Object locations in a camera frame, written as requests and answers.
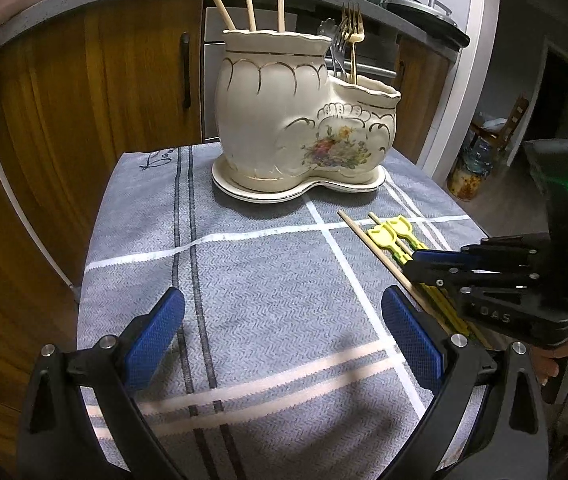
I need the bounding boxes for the grey checked tablecloth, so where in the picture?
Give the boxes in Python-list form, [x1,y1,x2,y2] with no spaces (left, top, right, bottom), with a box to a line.
[76,142,494,480]

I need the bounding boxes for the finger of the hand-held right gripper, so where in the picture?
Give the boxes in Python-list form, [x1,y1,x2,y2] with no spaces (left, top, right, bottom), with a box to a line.
[410,232,554,273]
[406,265,555,306]

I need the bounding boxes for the amber floor jar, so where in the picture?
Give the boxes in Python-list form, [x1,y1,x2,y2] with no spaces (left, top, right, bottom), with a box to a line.
[446,155,489,203]

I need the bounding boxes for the silver fork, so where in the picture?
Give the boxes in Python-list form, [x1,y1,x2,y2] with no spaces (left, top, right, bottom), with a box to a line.
[334,5,357,81]

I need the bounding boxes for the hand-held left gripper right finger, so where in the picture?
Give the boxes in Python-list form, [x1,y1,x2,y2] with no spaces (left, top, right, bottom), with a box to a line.
[381,285,549,480]

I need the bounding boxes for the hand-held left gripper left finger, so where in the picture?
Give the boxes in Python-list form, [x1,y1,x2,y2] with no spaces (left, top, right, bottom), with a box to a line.
[16,286,186,480]

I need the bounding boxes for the black pot with lid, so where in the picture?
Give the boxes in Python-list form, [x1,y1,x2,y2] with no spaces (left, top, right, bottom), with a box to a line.
[383,0,470,50]

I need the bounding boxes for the gold fork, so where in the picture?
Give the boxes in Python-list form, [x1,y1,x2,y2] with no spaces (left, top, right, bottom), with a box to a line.
[340,1,366,85]

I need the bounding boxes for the cream ceramic tray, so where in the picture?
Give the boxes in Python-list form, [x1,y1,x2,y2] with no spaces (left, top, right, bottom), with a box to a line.
[211,160,387,204]

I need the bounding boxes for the person's right hand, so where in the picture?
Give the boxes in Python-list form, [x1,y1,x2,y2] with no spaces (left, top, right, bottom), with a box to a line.
[534,345,562,387]

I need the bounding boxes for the wooden chair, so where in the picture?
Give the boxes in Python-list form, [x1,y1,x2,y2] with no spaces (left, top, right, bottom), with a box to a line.
[468,97,529,166]

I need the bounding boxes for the cream floral ceramic utensil holder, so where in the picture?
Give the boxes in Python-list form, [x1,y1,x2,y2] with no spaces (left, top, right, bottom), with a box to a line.
[214,29,402,192]

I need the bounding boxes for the wooden cabinet door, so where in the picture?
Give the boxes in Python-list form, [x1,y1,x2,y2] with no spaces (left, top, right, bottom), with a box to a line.
[84,0,205,153]
[0,10,115,461]
[393,35,452,163]

